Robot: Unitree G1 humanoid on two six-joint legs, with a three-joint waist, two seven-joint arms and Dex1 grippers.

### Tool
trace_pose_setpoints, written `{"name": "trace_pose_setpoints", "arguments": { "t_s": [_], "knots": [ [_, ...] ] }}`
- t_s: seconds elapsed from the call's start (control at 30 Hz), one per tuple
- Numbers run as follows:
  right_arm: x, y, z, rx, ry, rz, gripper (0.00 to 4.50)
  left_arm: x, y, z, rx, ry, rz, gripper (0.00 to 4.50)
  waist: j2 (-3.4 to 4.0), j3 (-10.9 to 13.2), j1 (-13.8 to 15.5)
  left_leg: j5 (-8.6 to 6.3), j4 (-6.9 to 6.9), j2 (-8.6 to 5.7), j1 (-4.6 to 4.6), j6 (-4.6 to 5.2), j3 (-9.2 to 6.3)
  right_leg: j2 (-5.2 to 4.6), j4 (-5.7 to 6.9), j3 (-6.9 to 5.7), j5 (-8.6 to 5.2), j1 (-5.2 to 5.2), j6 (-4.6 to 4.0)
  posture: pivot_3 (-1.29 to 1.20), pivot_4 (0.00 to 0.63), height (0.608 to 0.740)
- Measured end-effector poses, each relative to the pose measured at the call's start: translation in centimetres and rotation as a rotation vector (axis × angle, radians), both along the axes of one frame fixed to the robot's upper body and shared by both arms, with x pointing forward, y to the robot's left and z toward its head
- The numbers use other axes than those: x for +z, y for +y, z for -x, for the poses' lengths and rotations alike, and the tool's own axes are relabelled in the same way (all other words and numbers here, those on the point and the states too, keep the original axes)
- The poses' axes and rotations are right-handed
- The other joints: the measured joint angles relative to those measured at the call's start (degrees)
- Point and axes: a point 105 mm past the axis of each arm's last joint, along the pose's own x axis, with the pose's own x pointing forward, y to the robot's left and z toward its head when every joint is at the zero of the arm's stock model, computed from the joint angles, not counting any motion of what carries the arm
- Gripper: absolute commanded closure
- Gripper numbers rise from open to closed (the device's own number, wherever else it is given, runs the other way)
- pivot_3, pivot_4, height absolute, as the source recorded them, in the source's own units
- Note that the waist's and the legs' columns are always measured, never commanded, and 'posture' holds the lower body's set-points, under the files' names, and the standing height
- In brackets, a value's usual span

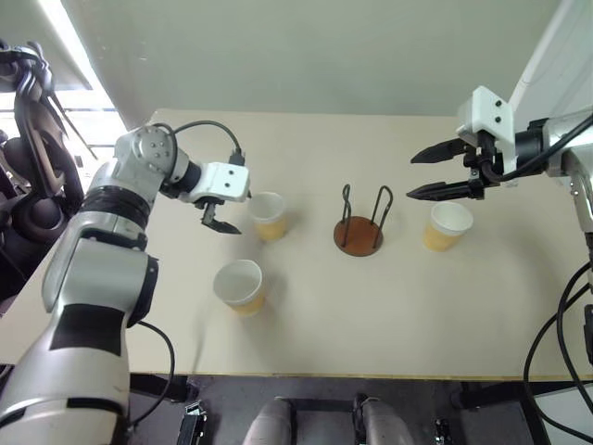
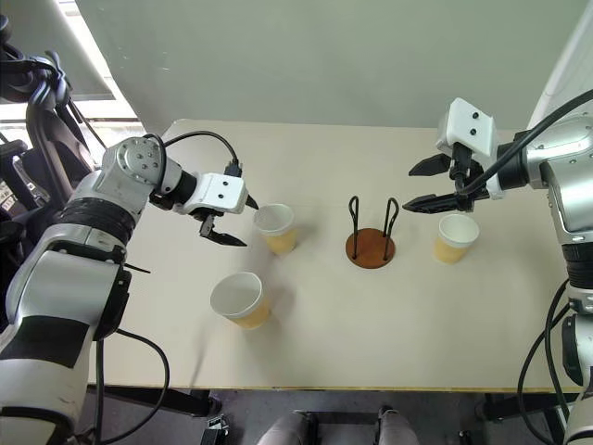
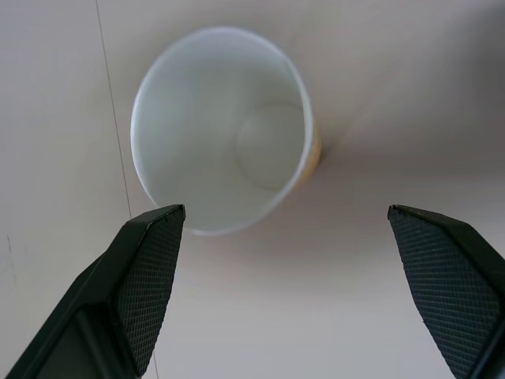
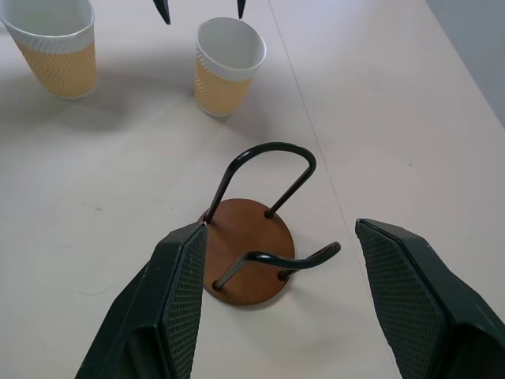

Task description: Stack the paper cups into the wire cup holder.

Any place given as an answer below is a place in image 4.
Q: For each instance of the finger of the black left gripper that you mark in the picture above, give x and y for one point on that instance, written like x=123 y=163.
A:
x=240 y=7
x=163 y=8

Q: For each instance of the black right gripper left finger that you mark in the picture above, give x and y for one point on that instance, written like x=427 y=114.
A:
x=158 y=316

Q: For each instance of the orange and white paper cup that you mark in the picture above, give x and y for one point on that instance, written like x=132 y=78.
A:
x=67 y=67
x=221 y=87

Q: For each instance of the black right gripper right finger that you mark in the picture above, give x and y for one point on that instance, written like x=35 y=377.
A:
x=426 y=308

